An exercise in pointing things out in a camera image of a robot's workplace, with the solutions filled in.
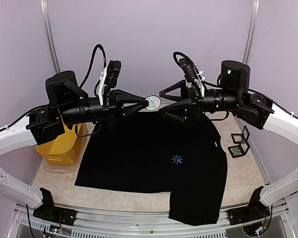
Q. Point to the round white brooch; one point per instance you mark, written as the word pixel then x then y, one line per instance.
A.
pixel 154 102

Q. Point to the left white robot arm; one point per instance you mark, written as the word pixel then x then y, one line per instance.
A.
pixel 69 105

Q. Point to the black t-shirt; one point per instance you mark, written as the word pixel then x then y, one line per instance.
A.
pixel 147 153

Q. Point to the right aluminium frame post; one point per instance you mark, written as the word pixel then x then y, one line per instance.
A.
pixel 251 31

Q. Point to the left aluminium frame post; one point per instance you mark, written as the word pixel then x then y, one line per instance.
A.
pixel 49 34

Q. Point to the yellow plastic basket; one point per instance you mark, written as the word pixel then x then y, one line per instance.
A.
pixel 65 150

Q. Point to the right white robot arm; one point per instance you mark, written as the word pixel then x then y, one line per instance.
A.
pixel 254 108

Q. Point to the black brooch box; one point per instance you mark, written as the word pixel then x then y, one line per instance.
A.
pixel 238 137
pixel 240 149

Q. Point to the front aluminium rail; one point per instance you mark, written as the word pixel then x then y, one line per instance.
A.
pixel 96 223

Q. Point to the aluminium frame post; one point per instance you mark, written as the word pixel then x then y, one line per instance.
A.
pixel 49 34
pixel 251 31

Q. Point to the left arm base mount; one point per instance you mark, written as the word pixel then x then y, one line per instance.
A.
pixel 50 212

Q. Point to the near black brooch box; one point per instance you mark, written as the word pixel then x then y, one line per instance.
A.
pixel 240 149

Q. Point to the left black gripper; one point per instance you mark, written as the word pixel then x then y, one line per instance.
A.
pixel 122 96

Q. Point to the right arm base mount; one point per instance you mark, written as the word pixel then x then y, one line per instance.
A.
pixel 253 211

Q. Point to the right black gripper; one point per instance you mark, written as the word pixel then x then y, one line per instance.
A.
pixel 190 109

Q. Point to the far black brooch box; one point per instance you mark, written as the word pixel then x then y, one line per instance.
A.
pixel 238 137

